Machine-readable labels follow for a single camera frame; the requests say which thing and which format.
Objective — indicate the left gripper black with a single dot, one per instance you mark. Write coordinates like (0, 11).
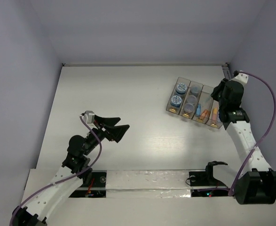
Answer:
(105, 129)

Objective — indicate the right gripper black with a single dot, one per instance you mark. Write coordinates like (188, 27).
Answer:
(215, 94)

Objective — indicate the orange marker pen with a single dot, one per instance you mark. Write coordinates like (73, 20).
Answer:
(214, 114)

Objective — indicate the clear jar of clips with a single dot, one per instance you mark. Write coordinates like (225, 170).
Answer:
(191, 99)
(195, 90)
(188, 108)

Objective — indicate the blue lid round jar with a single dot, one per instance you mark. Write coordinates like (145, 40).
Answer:
(181, 89)
(176, 101)

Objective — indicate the green marker pen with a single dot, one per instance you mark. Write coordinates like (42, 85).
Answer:
(207, 100)

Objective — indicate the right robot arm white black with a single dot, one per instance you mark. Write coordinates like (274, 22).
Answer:
(255, 182)

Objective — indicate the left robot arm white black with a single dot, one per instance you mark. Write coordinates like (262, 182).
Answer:
(75, 170)

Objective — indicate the clear four-compartment organizer tray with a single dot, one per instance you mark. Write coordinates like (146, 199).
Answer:
(205, 93)

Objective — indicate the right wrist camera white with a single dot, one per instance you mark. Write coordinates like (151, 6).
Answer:
(240, 77)

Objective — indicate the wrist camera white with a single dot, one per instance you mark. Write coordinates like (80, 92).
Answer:
(240, 77)
(88, 117)

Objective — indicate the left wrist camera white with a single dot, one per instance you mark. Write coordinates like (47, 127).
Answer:
(88, 117)

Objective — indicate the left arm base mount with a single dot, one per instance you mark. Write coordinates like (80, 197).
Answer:
(95, 188)

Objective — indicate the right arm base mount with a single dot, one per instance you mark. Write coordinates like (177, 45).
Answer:
(204, 184)

